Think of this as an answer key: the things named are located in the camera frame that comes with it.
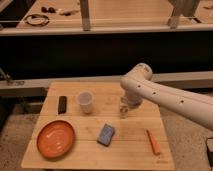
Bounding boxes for orange plate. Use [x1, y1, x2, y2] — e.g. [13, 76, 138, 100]
[36, 120, 75, 159]

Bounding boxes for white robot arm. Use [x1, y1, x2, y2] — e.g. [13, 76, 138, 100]
[120, 63, 213, 131]

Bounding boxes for translucent plastic cup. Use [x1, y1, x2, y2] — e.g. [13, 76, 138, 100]
[77, 92, 93, 113]

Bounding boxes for black rectangular block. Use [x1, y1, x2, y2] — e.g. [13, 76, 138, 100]
[58, 96, 67, 114]

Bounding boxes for blue sponge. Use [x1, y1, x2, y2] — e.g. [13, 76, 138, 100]
[97, 124, 115, 146]

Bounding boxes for white tool on bench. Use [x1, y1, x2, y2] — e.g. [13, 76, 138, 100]
[56, 9, 80, 16]

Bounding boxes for grey metal bracket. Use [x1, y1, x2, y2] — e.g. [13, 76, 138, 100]
[167, 0, 201, 29]

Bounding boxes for orange carrot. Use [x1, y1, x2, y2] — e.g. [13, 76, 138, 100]
[146, 129, 161, 155]

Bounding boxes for small clear bottle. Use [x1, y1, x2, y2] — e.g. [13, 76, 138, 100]
[119, 97, 129, 118]

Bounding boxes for coiled black cable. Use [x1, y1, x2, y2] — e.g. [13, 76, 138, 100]
[24, 13, 51, 27]

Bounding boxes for grey metal post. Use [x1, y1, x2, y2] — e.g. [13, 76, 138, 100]
[80, 0, 90, 31]

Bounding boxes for small dark objects on bench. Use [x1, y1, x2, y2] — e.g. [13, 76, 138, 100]
[41, 6, 56, 13]

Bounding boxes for metal clamp at left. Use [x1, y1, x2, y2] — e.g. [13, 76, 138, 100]
[0, 68, 26, 87]

